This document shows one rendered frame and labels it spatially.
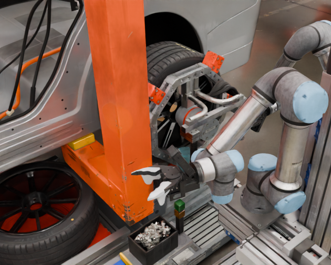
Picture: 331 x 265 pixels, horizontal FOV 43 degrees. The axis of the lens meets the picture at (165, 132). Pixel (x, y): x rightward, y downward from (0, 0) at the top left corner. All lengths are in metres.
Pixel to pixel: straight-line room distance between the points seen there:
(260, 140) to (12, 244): 2.17
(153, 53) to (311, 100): 1.07
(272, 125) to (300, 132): 2.35
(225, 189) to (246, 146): 2.09
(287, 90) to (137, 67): 0.60
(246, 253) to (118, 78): 0.86
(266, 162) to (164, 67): 0.74
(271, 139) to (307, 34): 1.70
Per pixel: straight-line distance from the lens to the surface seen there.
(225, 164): 1.35
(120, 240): 2.29
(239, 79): 4.44
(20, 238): 2.22
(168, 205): 2.63
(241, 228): 1.91
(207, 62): 2.23
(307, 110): 1.35
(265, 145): 3.53
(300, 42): 2.03
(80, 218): 2.23
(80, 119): 2.29
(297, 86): 1.36
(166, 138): 2.36
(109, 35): 1.54
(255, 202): 1.76
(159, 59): 2.15
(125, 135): 1.77
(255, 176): 1.68
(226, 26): 2.77
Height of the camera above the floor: 2.10
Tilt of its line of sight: 36 degrees down
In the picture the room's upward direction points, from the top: 2 degrees counter-clockwise
